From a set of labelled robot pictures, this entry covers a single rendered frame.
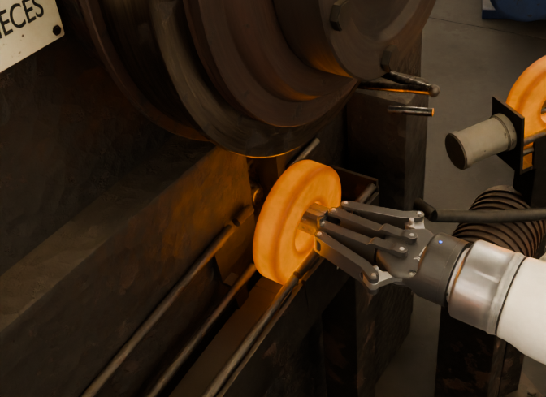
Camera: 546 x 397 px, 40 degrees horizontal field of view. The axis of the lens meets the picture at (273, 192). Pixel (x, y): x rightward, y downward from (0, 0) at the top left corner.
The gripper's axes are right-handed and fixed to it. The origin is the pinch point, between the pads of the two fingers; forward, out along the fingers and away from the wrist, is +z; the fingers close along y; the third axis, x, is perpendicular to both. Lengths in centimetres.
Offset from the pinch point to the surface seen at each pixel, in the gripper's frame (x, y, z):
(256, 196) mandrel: -2.4, 2.3, 8.0
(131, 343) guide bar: -2.3, -24.4, 5.8
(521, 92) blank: -1.4, 40.9, -13.2
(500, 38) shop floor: -78, 196, 35
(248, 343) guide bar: -6.0, -15.7, -2.9
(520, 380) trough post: -74, 49, -23
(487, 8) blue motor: -75, 210, 46
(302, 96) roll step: 21.9, -6.9, -5.1
